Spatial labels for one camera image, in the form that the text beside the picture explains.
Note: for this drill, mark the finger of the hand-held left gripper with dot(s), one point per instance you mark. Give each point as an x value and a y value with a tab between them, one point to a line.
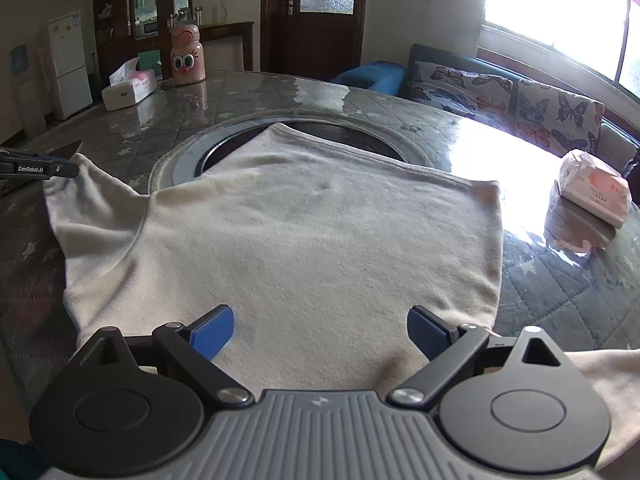
62	169

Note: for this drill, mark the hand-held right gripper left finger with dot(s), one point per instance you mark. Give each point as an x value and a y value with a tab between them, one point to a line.
212	332

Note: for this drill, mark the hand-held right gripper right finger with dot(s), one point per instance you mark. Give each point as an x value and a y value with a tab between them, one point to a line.
425	332

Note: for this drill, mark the cream long-sleeved shirt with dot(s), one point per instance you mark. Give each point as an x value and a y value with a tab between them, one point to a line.
300	240

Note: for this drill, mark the white tissue box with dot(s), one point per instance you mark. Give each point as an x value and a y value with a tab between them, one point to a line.
129	90

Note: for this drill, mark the white refrigerator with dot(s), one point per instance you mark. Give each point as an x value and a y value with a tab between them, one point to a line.
70	65

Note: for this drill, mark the green box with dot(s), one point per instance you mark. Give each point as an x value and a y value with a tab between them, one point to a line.
149	62

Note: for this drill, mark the pink cartoon water bottle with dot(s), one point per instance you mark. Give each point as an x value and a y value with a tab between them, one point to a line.
186	57

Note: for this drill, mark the dark wooden cabinet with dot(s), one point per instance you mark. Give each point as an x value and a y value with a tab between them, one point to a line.
117	10

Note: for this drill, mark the round black induction cooktop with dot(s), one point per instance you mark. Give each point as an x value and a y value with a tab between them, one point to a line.
235	145

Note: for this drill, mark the dark wooden sideboard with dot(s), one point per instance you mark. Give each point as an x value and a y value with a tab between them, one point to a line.
225	40

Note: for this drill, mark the pink tissue pack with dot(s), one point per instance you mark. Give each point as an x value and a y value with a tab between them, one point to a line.
592	187

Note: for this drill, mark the butterfly print cushion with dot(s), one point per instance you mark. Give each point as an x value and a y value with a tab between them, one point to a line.
465	87
560	115

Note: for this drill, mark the blue sofa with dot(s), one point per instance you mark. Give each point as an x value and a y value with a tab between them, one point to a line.
380	77

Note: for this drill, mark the plain grey cushion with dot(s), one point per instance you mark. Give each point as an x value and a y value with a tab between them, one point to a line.
617	145

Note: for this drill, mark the dark wooden glazed door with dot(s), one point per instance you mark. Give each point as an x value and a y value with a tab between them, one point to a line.
320	25

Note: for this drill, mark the window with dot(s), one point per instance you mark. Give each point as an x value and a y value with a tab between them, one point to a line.
560	5

